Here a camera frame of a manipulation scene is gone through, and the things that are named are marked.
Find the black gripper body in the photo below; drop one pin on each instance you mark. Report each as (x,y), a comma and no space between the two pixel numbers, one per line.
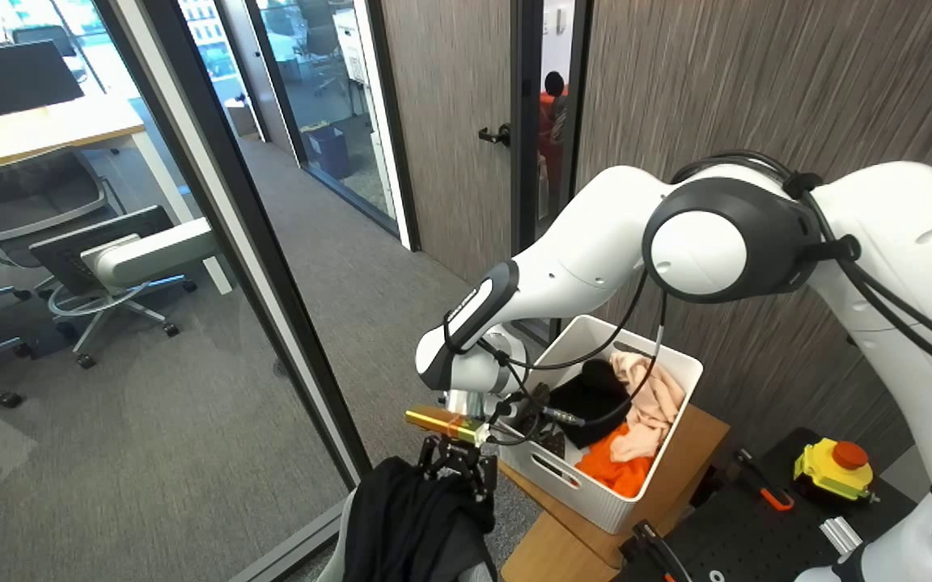
(454,454)

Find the black shirt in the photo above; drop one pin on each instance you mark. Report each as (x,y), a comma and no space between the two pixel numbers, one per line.
(411,535)

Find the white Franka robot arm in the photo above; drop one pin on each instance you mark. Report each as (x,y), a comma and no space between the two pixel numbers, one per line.
(921,268)

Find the black garment in bin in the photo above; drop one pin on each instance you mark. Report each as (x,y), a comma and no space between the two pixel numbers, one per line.
(598,397)

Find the white plastic bin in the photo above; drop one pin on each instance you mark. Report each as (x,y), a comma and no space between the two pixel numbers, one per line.
(640,505)

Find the office chair with white armrest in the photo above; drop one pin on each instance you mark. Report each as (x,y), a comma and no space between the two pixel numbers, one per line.
(132,252)

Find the grey mesh office chair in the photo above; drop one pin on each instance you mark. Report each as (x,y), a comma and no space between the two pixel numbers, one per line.
(29,197)

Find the orange cloth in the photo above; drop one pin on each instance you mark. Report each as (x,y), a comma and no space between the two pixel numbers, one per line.
(617,468)

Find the peach cloth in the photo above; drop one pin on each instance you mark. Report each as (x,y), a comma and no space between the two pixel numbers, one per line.
(660,405)

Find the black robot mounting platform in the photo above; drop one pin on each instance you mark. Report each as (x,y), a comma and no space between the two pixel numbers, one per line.
(744,539)

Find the person in orange top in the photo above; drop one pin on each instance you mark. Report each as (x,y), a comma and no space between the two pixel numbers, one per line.
(550,129)

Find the yellow emergency stop box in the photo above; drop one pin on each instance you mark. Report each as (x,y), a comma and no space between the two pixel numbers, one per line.
(832,468)

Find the small white block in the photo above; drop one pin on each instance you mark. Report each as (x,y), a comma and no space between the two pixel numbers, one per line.
(838,535)

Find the wooden office desk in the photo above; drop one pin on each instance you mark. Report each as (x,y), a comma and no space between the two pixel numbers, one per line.
(33,129)

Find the black monitor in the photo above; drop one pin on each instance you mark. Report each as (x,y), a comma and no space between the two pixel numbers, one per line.
(8,80)

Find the yellow wrist camera block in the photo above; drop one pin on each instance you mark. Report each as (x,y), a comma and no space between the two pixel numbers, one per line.
(438,425)

